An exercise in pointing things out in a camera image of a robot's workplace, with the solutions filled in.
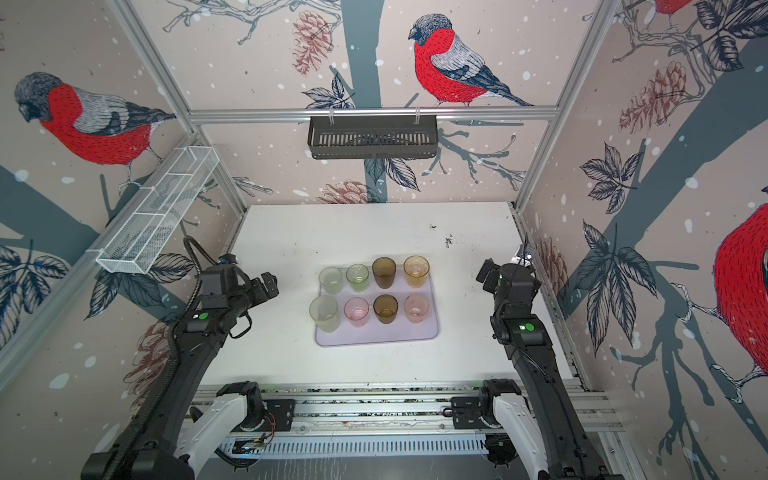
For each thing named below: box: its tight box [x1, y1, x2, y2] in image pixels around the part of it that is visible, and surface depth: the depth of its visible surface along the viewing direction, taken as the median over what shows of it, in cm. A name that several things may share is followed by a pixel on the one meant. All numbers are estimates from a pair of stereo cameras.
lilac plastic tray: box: [315, 265, 439, 346], surface depth 90 cm
